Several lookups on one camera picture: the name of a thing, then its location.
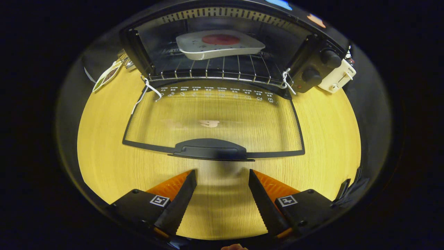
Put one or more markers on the white bread toaster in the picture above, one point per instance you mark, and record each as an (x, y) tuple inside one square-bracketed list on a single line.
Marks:
[(338, 78)]

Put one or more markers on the pink ham slice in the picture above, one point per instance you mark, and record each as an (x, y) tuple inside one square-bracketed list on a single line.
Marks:
[(220, 39)]

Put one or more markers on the white square plate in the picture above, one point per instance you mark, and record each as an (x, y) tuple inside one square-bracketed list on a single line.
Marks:
[(215, 50)]

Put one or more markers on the black toaster oven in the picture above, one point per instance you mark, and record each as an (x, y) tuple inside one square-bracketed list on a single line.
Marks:
[(211, 149)]

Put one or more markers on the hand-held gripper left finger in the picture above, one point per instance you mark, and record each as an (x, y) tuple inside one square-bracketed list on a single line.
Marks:
[(177, 208)]

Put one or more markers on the white divided dish of beans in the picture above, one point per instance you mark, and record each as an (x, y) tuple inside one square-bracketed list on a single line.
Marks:
[(107, 76)]

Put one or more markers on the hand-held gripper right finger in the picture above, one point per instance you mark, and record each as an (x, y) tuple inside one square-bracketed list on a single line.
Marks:
[(265, 208)]

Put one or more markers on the black device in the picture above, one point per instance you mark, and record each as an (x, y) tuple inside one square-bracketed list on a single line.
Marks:
[(343, 189)]

